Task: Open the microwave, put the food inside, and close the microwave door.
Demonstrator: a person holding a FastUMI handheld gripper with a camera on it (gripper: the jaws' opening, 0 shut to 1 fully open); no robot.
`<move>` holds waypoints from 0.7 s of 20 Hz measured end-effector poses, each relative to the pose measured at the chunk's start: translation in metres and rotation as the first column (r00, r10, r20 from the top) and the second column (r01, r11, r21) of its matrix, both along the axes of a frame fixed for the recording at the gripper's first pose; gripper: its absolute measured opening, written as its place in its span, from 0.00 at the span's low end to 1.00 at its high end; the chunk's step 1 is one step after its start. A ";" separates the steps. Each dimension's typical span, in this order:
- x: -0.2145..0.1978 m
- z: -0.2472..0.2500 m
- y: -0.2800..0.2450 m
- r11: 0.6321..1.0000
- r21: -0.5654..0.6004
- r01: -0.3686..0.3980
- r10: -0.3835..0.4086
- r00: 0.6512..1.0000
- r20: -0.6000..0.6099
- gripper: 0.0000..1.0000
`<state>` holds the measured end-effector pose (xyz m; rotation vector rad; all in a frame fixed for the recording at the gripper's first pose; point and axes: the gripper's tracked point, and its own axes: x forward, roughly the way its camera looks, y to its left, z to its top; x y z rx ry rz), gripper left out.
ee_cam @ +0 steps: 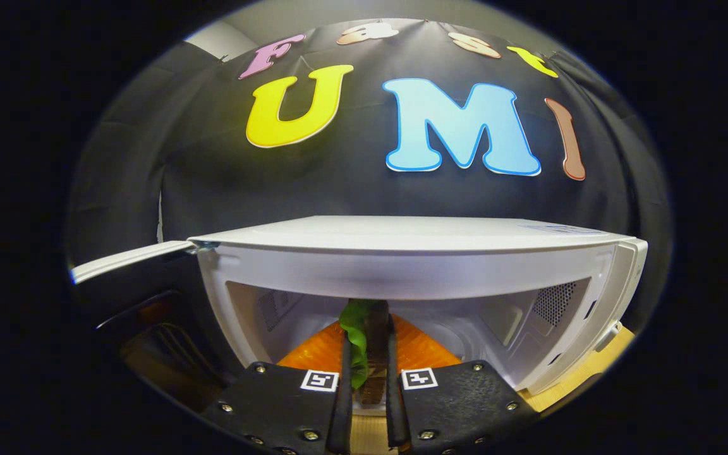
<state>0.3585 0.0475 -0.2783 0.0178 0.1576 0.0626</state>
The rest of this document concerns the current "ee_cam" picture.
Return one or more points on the brown food with green leaf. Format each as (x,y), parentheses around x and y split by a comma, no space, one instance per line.
(375,354)

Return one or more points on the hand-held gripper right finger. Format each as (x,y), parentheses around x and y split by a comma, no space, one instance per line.
(459,404)

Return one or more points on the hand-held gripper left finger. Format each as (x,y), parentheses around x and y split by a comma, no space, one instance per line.
(275,404)

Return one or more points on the white microwave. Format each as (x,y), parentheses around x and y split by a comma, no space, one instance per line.
(402,253)

